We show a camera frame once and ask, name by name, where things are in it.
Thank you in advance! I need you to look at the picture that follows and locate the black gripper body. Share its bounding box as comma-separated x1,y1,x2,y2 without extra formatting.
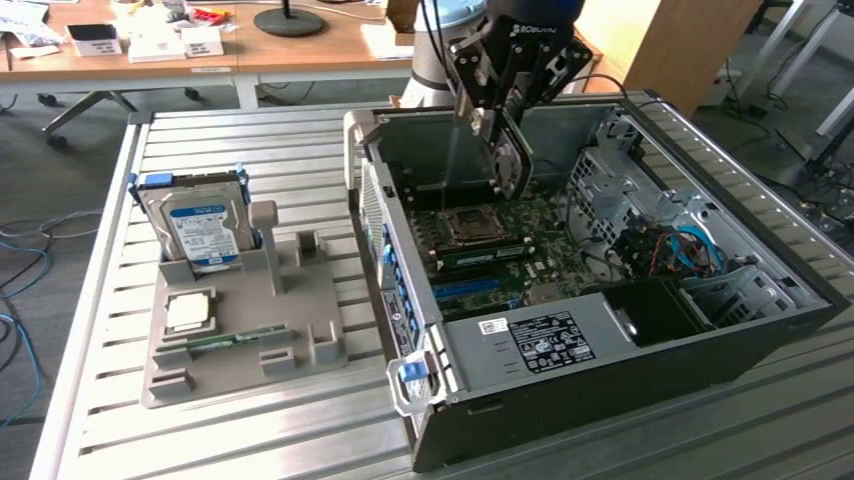
483,0,588,51

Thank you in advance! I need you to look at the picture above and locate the black graphics card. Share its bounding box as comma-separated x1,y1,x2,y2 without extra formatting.
440,92,536,202

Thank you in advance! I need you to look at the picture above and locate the white paper stack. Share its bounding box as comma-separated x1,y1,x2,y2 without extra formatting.
359,22,416,62

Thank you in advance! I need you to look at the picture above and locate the brown cardboard box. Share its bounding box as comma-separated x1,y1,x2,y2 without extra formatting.
384,0,423,35

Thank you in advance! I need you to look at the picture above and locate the wooden cabinet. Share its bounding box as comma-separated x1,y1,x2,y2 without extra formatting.
586,0,766,117

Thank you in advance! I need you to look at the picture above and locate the metal CPU socket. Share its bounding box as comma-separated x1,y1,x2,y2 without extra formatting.
443,204,510,247

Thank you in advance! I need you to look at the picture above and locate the black round lamp base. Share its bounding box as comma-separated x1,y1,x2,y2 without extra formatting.
252,0,329,38

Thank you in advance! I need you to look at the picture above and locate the green RAM stick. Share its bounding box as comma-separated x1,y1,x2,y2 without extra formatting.
434,239,536,272
159,327,289,351

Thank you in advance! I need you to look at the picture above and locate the green motherboard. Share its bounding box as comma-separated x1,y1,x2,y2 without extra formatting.
399,187,615,321

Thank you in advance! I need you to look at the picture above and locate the white box with label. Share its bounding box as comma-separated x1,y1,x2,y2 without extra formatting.
179,25,225,59

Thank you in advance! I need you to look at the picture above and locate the blue expansion slot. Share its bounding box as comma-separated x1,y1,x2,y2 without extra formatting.
432,277,503,302

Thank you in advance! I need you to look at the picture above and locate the grey chipset heatsink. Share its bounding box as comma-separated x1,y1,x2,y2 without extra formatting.
530,285,570,307

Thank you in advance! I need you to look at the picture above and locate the flat white box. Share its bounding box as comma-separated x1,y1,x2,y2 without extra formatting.
125,30,188,65

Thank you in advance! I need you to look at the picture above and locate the hard disk blue carrier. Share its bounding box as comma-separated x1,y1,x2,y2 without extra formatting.
125,167,253,275

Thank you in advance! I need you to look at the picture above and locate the grey power supply unit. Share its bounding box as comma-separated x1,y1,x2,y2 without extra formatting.
440,294,639,392

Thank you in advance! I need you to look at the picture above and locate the grey parts rack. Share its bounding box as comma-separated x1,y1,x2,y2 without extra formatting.
139,199,353,410

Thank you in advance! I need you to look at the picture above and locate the white box black inside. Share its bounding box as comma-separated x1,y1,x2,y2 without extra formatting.
64,23,124,58

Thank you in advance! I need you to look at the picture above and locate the grey leg base with casters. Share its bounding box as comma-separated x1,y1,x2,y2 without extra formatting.
40,88,203,150

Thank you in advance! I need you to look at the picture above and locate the silver CPU chip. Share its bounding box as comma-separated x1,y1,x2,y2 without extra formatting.
164,294,213,331

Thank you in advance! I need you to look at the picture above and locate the black open PC case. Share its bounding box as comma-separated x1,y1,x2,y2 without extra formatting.
341,89,853,474

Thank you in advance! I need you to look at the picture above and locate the plastic bag with papers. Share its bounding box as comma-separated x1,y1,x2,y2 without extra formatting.
0,0,53,47

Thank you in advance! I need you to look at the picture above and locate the wooden desk white frame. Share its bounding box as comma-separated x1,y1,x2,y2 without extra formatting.
236,0,419,109
0,0,241,109

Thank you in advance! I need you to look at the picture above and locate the white table frame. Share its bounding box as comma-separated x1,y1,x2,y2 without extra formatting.
730,0,854,137

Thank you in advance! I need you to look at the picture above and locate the blue wire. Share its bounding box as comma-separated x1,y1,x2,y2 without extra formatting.
666,225,730,277

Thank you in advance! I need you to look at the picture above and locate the silver disk bay bracket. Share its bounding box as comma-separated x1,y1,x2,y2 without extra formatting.
679,264,802,331

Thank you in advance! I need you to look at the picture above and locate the grey floor cable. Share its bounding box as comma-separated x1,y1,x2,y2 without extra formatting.
0,209,103,241

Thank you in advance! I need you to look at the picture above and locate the blue floor cable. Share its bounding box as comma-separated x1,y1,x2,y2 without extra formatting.
0,238,53,431

